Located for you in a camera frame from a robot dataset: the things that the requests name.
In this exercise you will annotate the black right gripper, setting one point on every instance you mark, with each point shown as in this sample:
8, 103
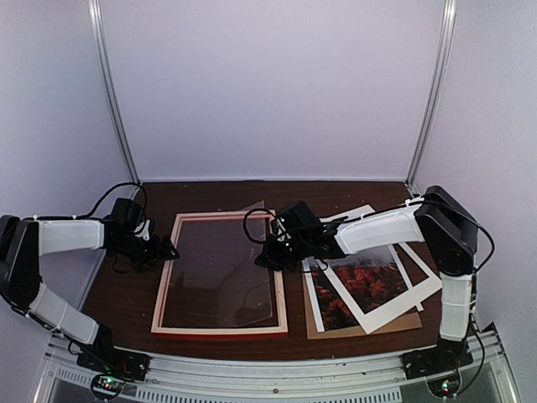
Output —
269, 258

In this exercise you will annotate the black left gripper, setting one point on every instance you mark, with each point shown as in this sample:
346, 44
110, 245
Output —
156, 255

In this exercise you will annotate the clear acrylic sheet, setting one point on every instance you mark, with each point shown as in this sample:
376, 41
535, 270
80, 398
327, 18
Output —
226, 285

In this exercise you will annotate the red wooden picture frame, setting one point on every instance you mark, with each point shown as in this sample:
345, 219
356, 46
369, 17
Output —
277, 302

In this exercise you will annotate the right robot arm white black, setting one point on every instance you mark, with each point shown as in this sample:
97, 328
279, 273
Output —
436, 219

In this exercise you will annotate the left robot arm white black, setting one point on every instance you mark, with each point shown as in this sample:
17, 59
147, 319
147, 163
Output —
24, 241

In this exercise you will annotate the red forest photo print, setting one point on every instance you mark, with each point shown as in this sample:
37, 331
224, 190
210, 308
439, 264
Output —
372, 277

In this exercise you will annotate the white photo mat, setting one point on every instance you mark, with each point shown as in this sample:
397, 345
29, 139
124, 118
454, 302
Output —
390, 306

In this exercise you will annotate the left round led board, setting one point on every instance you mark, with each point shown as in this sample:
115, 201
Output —
106, 387

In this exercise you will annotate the round led board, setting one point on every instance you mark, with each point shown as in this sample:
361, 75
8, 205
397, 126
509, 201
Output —
106, 387
444, 387

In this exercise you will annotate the right round led board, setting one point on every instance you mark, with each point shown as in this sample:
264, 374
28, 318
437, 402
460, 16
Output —
444, 387

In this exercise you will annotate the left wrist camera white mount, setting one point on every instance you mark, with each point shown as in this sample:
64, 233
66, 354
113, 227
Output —
145, 229

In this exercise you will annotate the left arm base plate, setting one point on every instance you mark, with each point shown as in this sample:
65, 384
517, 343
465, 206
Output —
120, 363

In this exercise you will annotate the aluminium front rail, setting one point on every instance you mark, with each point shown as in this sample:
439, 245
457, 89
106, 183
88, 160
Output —
374, 378

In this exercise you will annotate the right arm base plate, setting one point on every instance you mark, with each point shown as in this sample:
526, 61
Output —
432, 361

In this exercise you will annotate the left aluminium corner post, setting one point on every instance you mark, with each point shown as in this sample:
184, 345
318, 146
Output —
99, 36

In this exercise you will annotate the aluminium corner post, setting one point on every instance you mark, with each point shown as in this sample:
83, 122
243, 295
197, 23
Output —
443, 53
99, 36

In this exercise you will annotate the right aluminium corner post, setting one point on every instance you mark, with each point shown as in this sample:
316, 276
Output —
443, 53

